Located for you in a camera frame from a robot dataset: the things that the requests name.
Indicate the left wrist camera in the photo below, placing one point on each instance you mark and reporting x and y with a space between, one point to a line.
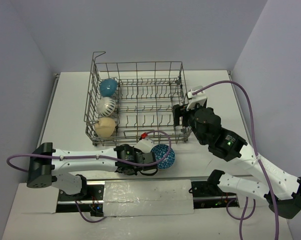
145 144

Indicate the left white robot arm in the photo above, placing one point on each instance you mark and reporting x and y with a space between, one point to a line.
57 167

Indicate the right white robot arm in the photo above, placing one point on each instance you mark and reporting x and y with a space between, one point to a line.
281 190

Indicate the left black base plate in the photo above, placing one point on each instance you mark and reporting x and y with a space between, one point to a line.
90 202

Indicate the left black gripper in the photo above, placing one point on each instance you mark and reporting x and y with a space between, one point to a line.
148 158

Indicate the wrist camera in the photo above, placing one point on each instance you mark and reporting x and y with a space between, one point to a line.
199 98
145 144

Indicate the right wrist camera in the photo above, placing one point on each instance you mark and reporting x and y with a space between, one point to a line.
199 98

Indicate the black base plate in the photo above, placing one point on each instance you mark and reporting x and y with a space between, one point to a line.
204 197
90 202

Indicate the yellow bowl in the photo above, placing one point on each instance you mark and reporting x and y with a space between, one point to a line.
104 127

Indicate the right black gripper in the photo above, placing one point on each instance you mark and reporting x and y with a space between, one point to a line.
179 110

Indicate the plain blue bowl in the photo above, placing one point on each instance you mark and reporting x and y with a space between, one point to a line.
108 87

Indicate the grey wire dish rack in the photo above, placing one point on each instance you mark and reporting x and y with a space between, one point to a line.
144 98

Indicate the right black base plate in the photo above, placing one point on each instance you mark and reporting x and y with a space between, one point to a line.
204 197

